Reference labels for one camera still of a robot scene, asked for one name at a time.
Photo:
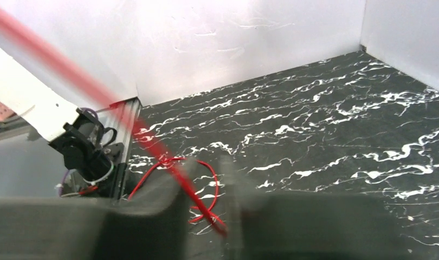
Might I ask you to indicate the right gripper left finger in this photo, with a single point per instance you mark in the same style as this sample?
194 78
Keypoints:
151 225

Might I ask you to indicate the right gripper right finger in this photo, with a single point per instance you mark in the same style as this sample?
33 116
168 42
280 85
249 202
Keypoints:
356 218

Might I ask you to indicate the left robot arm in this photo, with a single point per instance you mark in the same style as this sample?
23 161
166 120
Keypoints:
33 101

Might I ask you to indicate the black front mounting rail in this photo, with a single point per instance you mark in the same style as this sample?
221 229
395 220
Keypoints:
124 150

